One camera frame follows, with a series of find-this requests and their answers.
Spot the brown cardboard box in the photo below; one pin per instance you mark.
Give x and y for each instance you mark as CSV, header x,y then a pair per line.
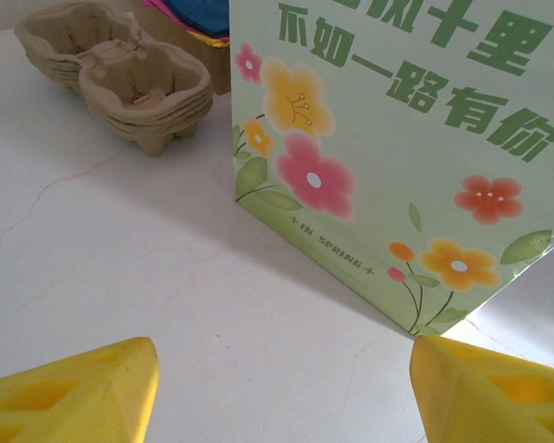
x,y
203,69

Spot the yellow napkin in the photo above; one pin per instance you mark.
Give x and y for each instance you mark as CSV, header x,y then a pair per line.
x,y
212,40

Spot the brown pulp cup carrier stack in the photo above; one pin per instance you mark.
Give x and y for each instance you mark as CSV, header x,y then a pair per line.
x,y
134,92

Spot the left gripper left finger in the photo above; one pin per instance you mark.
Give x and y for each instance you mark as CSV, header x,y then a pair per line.
x,y
74,397

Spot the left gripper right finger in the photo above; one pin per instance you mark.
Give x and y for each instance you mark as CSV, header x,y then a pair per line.
x,y
498,401

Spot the navy blue napkin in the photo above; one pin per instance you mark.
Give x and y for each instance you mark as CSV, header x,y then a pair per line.
x,y
198,11

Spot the white floral paper bag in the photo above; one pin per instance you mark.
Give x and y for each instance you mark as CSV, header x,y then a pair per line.
x,y
374,161

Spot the pink napkin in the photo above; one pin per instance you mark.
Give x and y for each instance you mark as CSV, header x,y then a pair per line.
x,y
161,5

